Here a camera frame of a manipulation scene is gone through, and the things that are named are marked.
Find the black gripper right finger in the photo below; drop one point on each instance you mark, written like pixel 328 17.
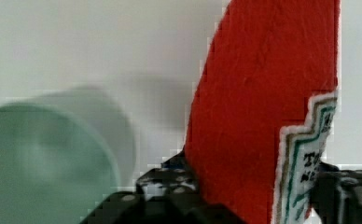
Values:
pixel 337 195

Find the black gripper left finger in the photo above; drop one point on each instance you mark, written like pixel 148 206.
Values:
pixel 169 194

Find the red plush ketchup bottle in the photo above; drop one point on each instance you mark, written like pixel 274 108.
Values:
pixel 263 108

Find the green mug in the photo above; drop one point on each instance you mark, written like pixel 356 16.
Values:
pixel 60 155

